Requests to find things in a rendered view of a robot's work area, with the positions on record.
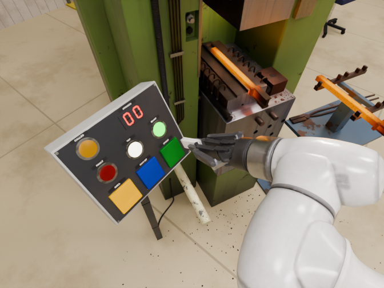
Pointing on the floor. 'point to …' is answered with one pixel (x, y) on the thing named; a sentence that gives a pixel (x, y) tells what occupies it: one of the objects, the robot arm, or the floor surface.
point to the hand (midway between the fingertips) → (191, 144)
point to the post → (151, 218)
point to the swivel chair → (335, 18)
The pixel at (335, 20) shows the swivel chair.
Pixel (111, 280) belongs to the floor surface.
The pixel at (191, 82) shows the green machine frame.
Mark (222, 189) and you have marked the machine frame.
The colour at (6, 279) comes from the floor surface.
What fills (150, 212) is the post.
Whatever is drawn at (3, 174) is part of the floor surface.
